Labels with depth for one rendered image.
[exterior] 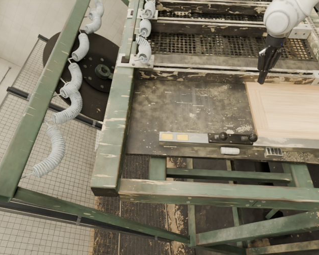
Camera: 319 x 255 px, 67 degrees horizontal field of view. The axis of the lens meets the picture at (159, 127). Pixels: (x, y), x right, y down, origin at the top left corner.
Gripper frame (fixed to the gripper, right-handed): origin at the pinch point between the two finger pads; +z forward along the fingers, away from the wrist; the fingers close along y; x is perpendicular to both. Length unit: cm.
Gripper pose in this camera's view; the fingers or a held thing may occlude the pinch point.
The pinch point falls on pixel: (262, 76)
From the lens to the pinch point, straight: 127.4
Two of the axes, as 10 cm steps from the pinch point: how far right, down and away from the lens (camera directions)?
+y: -9.3, 2.5, -2.8
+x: 3.8, 6.4, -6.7
